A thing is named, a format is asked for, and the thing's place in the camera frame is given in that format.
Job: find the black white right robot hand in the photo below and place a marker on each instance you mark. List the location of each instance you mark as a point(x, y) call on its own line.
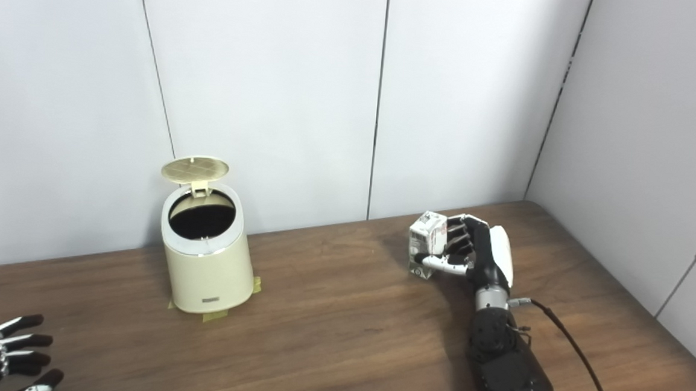
point(489, 252)

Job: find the white green milk carton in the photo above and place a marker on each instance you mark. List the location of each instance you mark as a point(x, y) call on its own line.
point(427, 236)

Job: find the cream-colored bin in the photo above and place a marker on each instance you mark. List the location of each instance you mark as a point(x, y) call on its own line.
point(210, 278)

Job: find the cream round bin lid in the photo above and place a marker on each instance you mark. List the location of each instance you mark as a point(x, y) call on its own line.
point(195, 170)

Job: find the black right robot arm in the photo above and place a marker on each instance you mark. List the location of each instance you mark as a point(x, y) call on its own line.
point(506, 368)

